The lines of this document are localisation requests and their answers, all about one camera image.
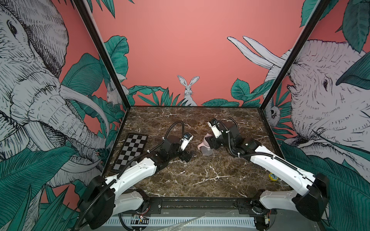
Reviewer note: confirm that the pink bottle cap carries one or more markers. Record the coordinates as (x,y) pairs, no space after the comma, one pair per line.
(207,140)

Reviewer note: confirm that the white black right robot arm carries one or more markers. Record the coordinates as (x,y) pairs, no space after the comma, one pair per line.
(310,192)

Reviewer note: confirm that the black enclosure frame post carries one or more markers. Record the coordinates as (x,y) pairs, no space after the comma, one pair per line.
(86,16)
(313,19)

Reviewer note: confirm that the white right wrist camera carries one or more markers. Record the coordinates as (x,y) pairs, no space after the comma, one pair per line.
(212,124)

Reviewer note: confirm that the white ribbed cable duct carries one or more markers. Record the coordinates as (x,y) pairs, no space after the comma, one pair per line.
(240,222)

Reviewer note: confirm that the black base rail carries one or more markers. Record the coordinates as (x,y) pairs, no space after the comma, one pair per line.
(243,205)

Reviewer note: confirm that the black white checkerboard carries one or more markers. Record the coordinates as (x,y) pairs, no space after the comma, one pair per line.
(133,146)

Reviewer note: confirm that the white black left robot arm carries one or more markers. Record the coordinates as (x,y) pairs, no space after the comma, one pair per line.
(105,197)

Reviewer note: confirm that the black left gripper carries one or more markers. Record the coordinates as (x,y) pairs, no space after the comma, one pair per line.
(183,157)

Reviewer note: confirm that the small yellow toy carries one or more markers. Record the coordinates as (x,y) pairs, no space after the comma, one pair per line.
(273,177)

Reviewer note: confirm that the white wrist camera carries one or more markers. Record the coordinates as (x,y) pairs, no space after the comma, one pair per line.
(212,124)
(187,137)

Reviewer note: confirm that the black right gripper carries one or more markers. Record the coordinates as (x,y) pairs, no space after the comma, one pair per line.
(212,141)

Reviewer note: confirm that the black enclosure frame post left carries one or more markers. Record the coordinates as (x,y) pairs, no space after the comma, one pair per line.
(86,16)

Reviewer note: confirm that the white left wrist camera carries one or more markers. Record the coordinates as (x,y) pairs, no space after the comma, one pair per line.
(187,137)

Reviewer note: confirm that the clear plastic baby bottle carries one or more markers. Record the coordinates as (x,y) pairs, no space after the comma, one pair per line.
(206,151)

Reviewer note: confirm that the black enclosure frame post right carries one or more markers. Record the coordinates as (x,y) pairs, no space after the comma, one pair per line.
(313,19)

